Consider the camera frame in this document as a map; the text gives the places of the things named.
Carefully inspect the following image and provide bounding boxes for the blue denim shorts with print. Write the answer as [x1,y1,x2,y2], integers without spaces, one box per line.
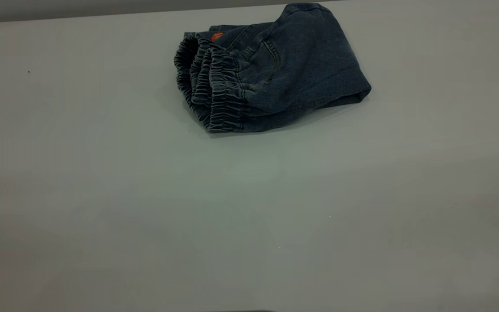
[174,3,372,133]

